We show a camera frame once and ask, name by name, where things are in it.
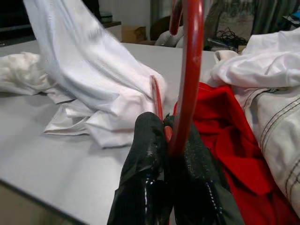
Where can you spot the plain white shirt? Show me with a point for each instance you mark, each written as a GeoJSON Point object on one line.
{"type": "Point", "coordinates": [269, 61]}

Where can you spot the red plastic hanger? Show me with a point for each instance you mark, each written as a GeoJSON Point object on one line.
{"type": "Point", "coordinates": [192, 70]}

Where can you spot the white pillow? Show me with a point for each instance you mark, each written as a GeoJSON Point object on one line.
{"type": "Point", "coordinates": [166, 38]}
{"type": "Point", "coordinates": [181, 43]}

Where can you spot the black television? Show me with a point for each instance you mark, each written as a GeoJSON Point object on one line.
{"type": "Point", "coordinates": [11, 18]}

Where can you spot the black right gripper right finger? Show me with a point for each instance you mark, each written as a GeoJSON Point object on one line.
{"type": "Point", "coordinates": [199, 182]}

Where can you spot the white denim jeans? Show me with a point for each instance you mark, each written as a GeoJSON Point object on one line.
{"type": "Point", "coordinates": [281, 140]}

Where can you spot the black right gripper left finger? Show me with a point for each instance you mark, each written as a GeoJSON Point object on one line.
{"type": "Point", "coordinates": [145, 164]}

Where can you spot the brown cardboard box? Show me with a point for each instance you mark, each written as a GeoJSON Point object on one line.
{"type": "Point", "coordinates": [133, 34]}

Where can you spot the white t-shirt dark print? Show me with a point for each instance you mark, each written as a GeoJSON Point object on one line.
{"type": "Point", "coordinates": [82, 58]}

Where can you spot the pale patterned curtain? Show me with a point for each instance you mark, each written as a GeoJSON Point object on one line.
{"type": "Point", "coordinates": [264, 16]}

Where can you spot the red shirt with white stripes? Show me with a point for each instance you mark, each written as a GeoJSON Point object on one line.
{"type": "Point", "coordinates": [234, 140]}

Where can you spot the brown wicker chair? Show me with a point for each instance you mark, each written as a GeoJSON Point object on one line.
{"type": "Point", "coordinates": [161, 25]}

